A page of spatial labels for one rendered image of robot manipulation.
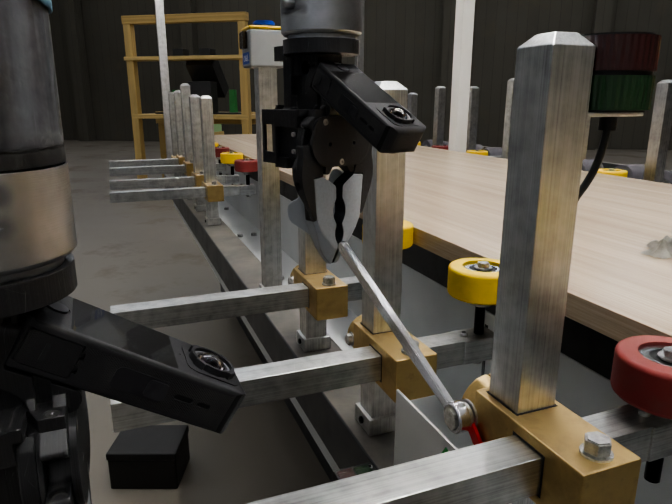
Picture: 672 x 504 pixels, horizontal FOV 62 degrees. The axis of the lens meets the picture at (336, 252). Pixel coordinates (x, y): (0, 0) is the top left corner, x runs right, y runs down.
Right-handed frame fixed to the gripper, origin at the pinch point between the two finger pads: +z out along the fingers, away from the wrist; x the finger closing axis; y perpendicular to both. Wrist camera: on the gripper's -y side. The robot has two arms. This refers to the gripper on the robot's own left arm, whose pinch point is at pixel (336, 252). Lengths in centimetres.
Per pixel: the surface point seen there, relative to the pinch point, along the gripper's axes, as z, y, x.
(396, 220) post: -1.7, 0.8, -9.7
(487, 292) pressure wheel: 6.0, -7.6, -15.7
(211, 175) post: 9, 119, -52
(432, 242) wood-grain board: 5.9, 10.7, -28.6
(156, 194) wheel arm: 13, 121, -34
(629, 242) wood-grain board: 4.7, -10.5, -45.7
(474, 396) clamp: 8.8, -17.1, -0.1
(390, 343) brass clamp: 11.5, -1.4, -6.8
